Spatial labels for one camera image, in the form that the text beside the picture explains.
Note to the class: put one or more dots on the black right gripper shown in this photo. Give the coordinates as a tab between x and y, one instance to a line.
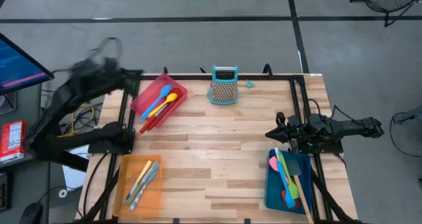
291	138

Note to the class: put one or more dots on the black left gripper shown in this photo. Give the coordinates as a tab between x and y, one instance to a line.
132	80

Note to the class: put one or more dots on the pink silicone spatula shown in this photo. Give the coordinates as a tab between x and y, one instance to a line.
273	163

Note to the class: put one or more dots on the blue silicone spoon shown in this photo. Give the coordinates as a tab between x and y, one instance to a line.
165	90

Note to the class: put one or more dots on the yellow silicone spoon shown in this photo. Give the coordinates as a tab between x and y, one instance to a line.
171	97

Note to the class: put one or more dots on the dark red solid spoon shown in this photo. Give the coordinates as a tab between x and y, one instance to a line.
165	113

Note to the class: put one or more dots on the red slotted spoon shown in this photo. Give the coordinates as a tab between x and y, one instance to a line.
146	126

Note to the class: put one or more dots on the green silicone spatula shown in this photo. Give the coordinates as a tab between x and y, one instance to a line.
293	189

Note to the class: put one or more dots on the blue silicone spatula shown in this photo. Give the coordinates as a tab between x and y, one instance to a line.
289	200

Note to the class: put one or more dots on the grey green patterned knife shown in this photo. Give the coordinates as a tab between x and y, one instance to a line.
152	171

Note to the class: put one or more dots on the white blue patterned knife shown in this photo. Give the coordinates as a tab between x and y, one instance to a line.
145	191

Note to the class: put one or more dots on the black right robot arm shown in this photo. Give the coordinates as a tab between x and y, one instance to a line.
346	128

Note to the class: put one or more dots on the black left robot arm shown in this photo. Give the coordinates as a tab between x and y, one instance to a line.
66	95

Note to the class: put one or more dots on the pink plastic bin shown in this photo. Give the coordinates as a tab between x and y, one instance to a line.
145	100

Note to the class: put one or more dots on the black table clamp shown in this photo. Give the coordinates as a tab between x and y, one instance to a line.
165	71
202	70
267	65

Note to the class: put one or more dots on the blue plastic bin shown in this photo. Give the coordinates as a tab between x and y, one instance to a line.
305	171

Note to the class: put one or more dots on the small teal plastic piece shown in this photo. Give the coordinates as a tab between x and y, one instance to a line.
250	84

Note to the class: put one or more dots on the teal metal box grater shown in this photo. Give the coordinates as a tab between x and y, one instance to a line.
223	90

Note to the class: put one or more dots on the orange plastic bin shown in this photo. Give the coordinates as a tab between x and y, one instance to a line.
132	171

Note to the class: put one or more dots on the computer monitor blue screen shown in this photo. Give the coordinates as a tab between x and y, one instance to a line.
16	69

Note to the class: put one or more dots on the white paper sheet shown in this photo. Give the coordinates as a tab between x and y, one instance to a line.
74	181

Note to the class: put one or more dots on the grey desk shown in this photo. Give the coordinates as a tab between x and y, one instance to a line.
10	105

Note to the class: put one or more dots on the grey metal stand foot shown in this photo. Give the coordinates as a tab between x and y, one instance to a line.
410	115

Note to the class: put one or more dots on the red cardboard box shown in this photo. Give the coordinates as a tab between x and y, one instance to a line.
13	141

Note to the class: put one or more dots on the white tape roll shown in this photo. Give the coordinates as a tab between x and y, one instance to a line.
59	193

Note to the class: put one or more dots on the black computer mouse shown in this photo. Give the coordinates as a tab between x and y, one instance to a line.
31	214

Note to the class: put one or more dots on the black keyboard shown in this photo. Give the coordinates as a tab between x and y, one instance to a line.
3	191

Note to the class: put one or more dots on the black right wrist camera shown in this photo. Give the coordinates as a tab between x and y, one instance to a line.
294	122

